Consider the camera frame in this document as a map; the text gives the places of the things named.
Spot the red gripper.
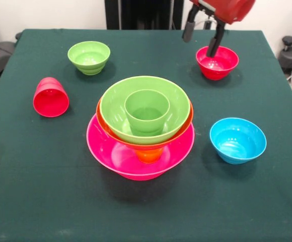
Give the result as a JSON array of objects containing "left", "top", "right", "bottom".
[{"left": 182, "top": 0, "right": 257, "bottom": 58}]

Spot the small red bowl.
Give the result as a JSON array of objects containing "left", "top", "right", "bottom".
[{"left": 195, "top": 45, "right": 240, "bottom": 81}]

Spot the green cup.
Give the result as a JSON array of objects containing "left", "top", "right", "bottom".
[{"left": 124, "top": 89, "right": 171, "bottom": 137}]

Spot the large green bowl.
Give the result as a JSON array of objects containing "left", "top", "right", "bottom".
[{"left": 99, "top": 75, "right": 191, "bottom": 145}]

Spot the large orange bowl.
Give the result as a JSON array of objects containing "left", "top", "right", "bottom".
[{"left": 96, "top": 95, "right": 195, "bottom": 151}]

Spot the orange cup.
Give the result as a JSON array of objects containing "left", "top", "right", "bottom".
[{"left": 135, "top": 147, "right": 164, "bottom": 164}]

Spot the large pink bowl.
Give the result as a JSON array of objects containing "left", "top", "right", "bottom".
[{"left": 86, "top": 113, "right": 196, "bottom": 181}]

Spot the red cup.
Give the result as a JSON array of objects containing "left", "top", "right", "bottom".
[{"left": 33, "top": 77, "right": 70, "bottom": 118}]

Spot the small blue bowl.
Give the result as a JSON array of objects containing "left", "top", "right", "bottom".
[{"left": 209, "top": 117, "right": 267, "bottom": 165}]

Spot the small green bowl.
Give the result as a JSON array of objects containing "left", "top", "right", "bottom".
[{"left": 67, "top": 40, "right": 111, "bottom": 76}]

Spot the dark green tablecloth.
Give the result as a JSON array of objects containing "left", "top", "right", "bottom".
[{"left": 0, "top": 28, "right": 292, "bottom": 242}]

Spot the black office chair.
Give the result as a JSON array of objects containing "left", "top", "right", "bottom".
[{"left": 0, "top": 17, "right": 23, "bottom": 81}]

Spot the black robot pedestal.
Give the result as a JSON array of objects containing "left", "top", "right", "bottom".
[{"left": 105, "top": 0, "right": 184, "bottom": 30}]

